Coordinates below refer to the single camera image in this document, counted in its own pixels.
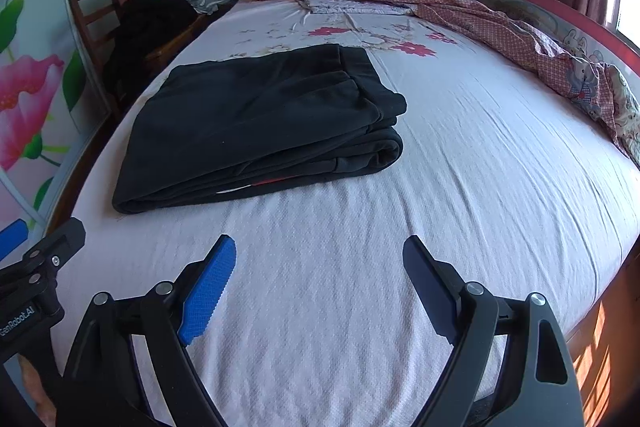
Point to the pink checked quilt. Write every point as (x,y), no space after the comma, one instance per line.
(490,22)

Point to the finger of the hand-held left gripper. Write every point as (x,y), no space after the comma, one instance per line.
(55,247)
(12,237)

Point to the pink bed guard rail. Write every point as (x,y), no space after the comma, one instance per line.
(540,7)

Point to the wooden chair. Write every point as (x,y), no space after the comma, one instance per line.
(87,17)

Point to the folded white sheet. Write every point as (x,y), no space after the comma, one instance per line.
(350,4)

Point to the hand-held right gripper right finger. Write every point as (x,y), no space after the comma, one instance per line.
(430,287)

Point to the dark navy pants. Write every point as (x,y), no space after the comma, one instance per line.
(240,127)

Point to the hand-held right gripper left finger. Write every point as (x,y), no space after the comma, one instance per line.
(210,292)

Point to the wooden bed with floral sheet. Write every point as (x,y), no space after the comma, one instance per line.
(450,157)

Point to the black garment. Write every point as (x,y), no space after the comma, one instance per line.
(145,32)

